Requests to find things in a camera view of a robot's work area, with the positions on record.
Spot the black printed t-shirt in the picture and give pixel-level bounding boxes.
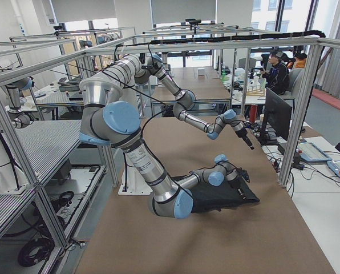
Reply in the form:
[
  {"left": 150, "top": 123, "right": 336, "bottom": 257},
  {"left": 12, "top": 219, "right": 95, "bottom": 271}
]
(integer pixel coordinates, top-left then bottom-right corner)
[{"left": 182, "top": 177, "right": 260, "bottom": 213}]

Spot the grey teach pendant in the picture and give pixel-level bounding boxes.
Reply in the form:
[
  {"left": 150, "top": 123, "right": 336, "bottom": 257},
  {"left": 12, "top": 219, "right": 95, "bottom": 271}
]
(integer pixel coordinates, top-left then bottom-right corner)
[{"left": 296, "top": 142, "right": 332, "bottom": 163}]

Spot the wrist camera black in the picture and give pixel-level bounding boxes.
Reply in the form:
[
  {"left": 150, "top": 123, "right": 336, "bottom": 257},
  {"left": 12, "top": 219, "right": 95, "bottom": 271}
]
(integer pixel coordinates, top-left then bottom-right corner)
[{"left": 239, "top": 168, "right": 250, "bottom": 183}]

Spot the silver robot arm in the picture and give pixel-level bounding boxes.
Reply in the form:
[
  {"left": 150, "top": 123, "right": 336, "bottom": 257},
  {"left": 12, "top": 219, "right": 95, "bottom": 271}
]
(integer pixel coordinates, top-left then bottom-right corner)
[
  {"left": 110, "top": 54, "right": 254, "bottom": 149},
  {"left": 79, "top": 73, "right": 245, "bottom": 219}
]

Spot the seated person in black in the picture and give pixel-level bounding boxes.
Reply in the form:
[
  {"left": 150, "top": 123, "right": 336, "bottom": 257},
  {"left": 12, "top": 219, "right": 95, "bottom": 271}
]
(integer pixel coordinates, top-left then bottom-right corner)
[{"left": 261, "top": 50, "right": 289, "bottom": 95}]

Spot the aluminium cage frame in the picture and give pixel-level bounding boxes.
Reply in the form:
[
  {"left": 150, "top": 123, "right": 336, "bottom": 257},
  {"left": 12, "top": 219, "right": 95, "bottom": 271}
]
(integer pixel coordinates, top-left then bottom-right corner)
[{"left": 0, "top": 29, "right": 340, "bottom": 245}]

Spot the black computer monitor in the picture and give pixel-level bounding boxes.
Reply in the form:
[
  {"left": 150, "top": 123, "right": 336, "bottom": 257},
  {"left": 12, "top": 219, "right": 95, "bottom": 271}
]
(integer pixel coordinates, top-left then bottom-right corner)
[{"left": 258, "top": 88, "right": 292, "bottom": 146}]

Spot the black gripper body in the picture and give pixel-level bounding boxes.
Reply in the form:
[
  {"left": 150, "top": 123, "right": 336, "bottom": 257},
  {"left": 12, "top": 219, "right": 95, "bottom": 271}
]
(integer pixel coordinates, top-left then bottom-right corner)
[
  {"left": 229, "top": 175, "right": 246, "bottom": 200},
  {"left": 236, "top": 128, "right": 252, "bottom": 146}
]

